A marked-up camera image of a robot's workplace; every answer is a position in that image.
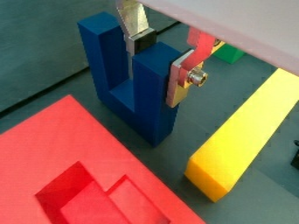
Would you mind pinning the black angle bracket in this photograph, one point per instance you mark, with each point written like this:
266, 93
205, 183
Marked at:
296, 160

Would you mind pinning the yellow long bar block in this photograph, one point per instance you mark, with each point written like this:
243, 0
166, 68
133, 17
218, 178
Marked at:
219, 162

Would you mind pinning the green zigzag block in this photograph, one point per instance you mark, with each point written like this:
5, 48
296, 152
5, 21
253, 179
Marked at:
229, 53

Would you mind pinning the red slotted board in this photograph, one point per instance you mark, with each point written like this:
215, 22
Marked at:
69, 174

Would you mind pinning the silver red gripper left finger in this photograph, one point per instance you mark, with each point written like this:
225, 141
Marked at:
139, 35

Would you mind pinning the blue U-shaped block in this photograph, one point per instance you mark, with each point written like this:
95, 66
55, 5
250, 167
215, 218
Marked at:
131, 84

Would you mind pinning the silver red gripper right finger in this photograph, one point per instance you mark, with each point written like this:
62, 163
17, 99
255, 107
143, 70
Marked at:
186, 71

